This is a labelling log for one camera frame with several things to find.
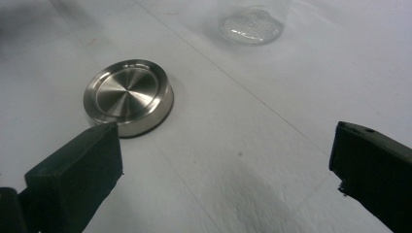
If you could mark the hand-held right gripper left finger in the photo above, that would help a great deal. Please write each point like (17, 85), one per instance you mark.
(74, 174)

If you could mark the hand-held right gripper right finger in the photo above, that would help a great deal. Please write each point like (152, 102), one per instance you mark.
(375, 171)

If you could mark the clear glass dish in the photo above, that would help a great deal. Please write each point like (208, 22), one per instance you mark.
(251, 27)

